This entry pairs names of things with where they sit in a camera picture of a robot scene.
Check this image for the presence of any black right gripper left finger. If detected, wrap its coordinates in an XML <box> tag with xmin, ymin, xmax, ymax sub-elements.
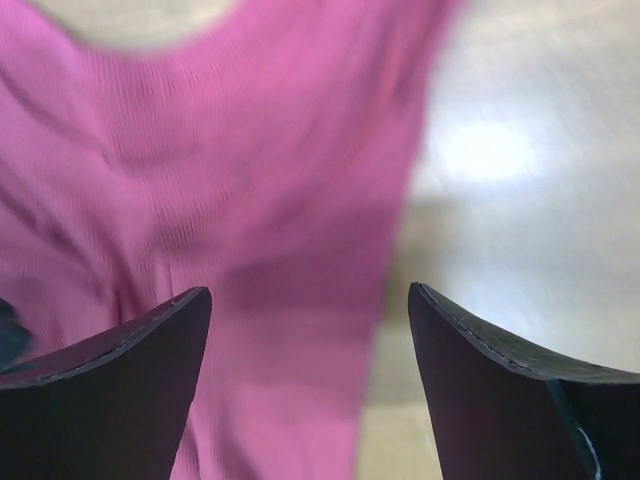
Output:
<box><xmin>1</xmin><ymin>287</ymin><xmax>212</xmax><ymax>480</ymax></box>

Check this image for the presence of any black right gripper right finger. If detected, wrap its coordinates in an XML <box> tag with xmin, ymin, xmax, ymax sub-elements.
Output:
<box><xmin>408</xmin><ymin>282</ymin><xmax>639</xmax><ymax>479</ymax></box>

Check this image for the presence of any folded navy tank top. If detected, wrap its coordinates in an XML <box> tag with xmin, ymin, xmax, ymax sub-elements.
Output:
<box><xmin>0</xmin><ymin>299</ymin><xmax>32</xmax><ymax>372</ymax></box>

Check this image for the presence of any maroon tank top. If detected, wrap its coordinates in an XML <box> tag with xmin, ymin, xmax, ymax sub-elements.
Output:
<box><xmin>1</xmin><ymin>1</ymin><xmax>456</xmax><ymax>479</ymax></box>

